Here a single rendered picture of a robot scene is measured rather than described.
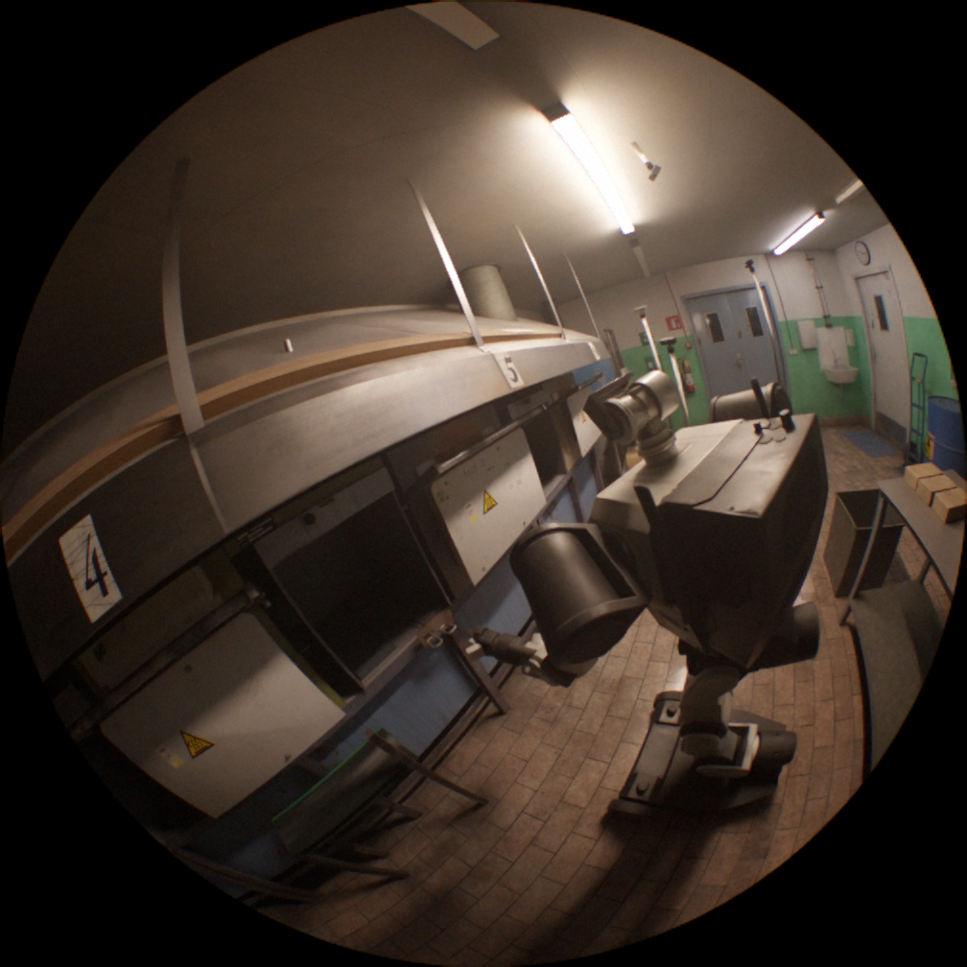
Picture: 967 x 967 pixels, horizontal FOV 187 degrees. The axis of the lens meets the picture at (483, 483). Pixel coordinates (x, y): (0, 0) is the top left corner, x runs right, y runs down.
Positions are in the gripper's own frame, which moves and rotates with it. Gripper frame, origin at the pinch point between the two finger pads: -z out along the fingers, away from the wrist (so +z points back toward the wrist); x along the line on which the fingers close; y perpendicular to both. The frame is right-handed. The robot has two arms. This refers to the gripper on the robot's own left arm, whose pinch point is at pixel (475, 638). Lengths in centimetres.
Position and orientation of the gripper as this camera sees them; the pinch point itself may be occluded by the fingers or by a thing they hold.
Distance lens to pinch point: 98.5
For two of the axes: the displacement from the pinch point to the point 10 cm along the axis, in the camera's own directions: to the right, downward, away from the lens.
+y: -5.6, 4.4, -7.1
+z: 7.6, -0.7, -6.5
